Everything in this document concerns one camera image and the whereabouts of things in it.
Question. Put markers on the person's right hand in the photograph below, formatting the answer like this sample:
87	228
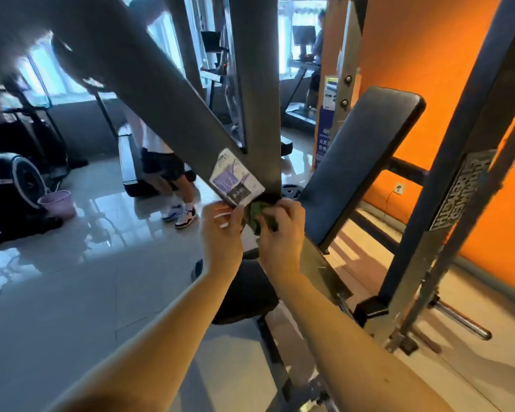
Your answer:
281	243

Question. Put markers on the person's right forearm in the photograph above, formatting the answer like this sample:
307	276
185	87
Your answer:
360	356

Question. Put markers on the pink plastic bucket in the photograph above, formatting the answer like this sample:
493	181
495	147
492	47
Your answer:
57	204

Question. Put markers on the black treadmill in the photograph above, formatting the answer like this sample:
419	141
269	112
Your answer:
129	163
296	86

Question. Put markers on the green cleaning cloth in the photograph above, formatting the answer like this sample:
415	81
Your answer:
255	214

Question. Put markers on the person's left hand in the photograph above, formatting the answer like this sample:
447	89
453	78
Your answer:
223	237

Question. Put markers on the person's left forearm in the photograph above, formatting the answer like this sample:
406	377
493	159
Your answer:
146	347

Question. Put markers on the grey steel gym machine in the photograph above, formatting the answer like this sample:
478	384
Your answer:
257	81

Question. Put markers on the chrome weight storage peg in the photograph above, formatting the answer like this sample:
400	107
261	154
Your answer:
462	319

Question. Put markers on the dark blue stand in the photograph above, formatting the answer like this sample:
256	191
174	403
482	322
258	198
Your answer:
324	133

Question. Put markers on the white wall outlet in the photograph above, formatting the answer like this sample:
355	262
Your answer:
399	189

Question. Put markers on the large bright window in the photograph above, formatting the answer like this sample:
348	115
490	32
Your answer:
47	73

